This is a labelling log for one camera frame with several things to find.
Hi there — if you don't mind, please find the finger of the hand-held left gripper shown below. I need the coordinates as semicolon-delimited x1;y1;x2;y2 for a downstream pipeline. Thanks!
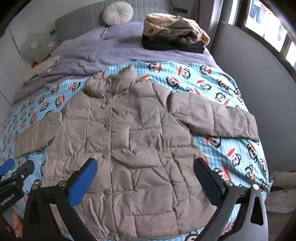
9;160;35;184
0;159;16;181

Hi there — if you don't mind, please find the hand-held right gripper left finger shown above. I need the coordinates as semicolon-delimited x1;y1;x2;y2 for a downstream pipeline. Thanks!
22;158;99;241

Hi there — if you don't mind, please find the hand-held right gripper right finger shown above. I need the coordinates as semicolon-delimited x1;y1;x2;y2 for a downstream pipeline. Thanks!
193;158;269;241

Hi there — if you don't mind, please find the beige puffer jacket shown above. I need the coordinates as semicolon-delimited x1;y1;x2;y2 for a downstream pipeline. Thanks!
14;65;259;239

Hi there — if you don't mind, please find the person's left hand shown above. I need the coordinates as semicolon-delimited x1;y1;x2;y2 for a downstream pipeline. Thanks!
10;212;24;235

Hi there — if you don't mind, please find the blue striped monkey-print blanket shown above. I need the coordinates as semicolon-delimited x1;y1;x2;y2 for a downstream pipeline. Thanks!
0;61;271;241

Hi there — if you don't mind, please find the grey fluffy cloth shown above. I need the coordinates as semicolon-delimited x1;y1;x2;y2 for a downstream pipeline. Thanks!
269;171;296;214

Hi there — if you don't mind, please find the white crumpled cloth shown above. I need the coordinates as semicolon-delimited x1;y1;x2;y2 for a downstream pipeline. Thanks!
23;55;61;84

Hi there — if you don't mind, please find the clear plastic bag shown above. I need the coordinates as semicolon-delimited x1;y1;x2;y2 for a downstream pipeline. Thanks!
22;32;51;63

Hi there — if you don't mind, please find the purple duvet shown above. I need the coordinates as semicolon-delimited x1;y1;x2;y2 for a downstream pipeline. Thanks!
13;22;219;105

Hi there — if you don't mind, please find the grey furry garment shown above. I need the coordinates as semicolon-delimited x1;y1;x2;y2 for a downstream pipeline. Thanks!
159;20;200;45

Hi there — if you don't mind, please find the window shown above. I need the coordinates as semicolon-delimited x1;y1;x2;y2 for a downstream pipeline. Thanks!
228;0;296;67

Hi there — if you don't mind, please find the round white cushion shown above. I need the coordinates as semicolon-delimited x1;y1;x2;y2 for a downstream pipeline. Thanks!
102;3;134;26

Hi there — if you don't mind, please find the grey padded headboard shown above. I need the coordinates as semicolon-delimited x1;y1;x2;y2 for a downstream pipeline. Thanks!
54;0;225;44

